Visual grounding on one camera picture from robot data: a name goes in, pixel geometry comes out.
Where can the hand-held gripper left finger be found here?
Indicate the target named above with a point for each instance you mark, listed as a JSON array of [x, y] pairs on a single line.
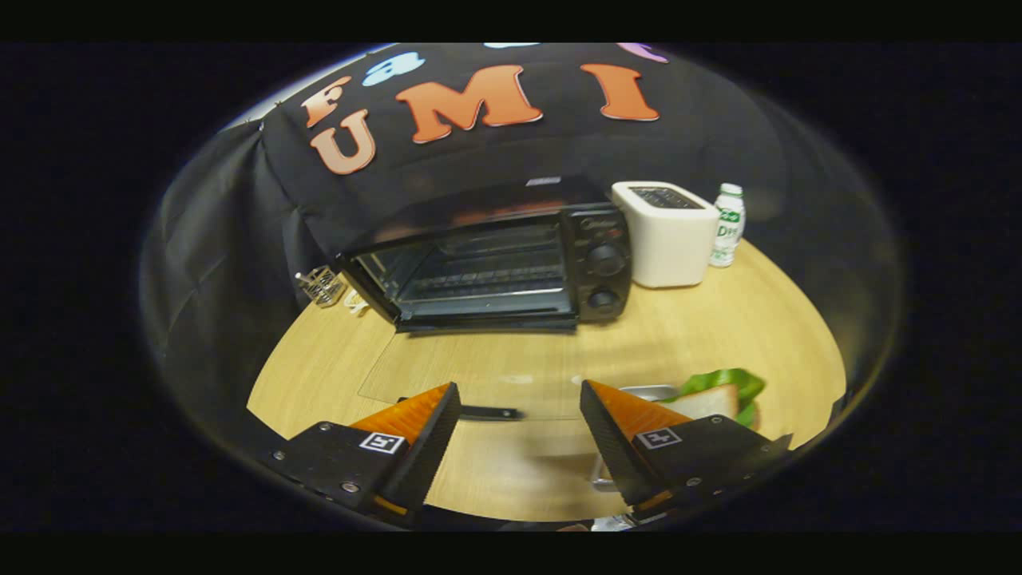
[[431, 447]]

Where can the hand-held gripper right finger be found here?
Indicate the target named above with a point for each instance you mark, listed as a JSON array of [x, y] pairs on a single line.
[[611, 439]]

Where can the lettuce sandwich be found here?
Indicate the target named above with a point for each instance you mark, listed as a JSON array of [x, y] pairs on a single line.
[[707, 399]]

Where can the black toaster oven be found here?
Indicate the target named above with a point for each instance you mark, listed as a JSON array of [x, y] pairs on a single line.
[[595, 239]]

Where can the white pop-up toaster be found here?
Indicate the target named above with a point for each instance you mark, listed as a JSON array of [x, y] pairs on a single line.
[[671, 243]]

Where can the metal tray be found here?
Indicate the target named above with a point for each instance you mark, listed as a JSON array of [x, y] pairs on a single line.
[[647, 392]]

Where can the white drink bottle green label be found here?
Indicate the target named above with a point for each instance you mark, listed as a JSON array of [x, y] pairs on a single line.
[[728, 231]]

